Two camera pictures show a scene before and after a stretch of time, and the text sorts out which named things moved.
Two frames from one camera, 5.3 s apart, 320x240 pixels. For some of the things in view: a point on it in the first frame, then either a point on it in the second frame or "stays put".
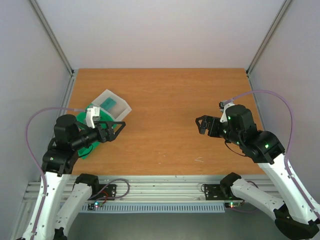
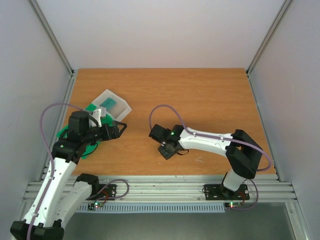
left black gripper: (111, 136) stays put
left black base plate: (106, 192) stays put
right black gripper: (213, 125) -> (164, 152)
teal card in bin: (108, 103) stays put
